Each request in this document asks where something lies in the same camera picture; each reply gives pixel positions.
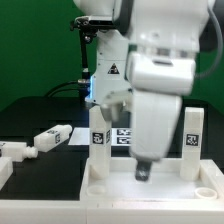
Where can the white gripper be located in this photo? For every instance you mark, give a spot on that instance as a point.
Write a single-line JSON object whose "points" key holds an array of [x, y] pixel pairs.
{"points": [[153, 123]]}

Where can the white desk tabletop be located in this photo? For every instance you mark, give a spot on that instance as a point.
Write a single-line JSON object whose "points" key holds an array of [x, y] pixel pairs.
{"points": [[164, 183]]}

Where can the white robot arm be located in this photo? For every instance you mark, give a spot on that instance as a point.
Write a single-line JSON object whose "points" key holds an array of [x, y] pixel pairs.
{"points": [[147, 51]]}

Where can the white fiducial marker sheet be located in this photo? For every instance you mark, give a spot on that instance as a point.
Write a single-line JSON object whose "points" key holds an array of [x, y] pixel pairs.
{"points": [[115, 136]]}

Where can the white left border block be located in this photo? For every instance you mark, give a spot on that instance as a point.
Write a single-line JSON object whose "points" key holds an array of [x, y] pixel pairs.
{"points": [[6, 170]]}

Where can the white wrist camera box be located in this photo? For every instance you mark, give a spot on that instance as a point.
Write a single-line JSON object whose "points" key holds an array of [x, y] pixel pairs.
{"points": [[159, 74]]}

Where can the black camera on stand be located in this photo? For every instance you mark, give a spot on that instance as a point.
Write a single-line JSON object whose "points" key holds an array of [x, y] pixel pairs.
{"points": [[88, 28]]}

